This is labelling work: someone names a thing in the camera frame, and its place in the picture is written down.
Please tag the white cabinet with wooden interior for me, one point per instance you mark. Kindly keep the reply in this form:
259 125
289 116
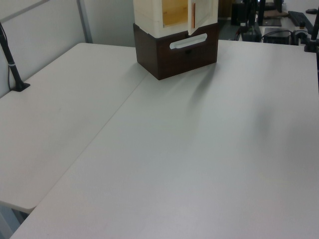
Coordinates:
152 17

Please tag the white cabinet door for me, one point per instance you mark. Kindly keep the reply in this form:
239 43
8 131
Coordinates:
203 12

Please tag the white microwave oven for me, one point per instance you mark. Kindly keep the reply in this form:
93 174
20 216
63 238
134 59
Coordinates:
149 54

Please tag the black computer mouse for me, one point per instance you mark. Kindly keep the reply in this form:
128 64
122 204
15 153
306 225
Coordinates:
310 11

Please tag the grey metal partition post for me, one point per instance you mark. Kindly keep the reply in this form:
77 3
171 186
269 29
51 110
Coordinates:
86 20

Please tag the black computer case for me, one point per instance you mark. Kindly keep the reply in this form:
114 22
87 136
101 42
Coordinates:
276 37

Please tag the black keyboard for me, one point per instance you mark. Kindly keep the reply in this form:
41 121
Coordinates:
300 17

